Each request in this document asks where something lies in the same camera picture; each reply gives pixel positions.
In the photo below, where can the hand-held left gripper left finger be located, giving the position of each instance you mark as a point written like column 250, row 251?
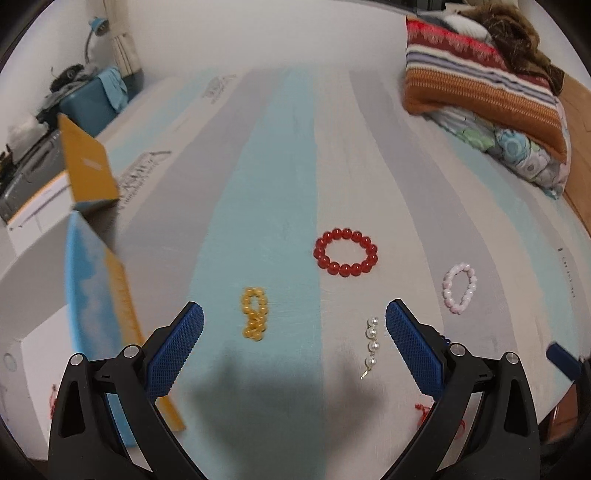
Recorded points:
column 178, row 350

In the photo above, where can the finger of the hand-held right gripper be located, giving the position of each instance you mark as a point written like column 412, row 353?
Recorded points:
column 563, row 361

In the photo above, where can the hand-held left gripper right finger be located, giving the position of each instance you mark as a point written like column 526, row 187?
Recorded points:
column 413, row 350

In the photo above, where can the white blue yellow cardboard box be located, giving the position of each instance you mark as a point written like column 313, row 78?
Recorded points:
column 87, row 166

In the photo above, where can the striped bed sheet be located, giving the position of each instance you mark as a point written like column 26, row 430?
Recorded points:
column 286, row 161

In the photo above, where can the grey suitcase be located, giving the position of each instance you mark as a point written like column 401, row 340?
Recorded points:
column 23, row 189

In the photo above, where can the blue suitcase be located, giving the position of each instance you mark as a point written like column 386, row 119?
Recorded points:
column 87, row 104

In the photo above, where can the light blue cloth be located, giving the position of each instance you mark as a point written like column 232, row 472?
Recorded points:
column 115, row 87

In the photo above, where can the striped knitted blanket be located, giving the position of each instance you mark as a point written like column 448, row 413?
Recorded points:
column 461, row 69

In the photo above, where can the beige curtain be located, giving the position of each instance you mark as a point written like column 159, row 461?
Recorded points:
column 127, row 55

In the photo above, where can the white grey pillow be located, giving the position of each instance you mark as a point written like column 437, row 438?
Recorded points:
column 466, row 25

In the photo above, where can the brown fur garment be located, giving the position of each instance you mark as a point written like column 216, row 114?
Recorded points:
column 512, row 32

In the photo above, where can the blue desk lamp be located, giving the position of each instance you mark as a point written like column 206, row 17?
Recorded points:
column 97, row 25

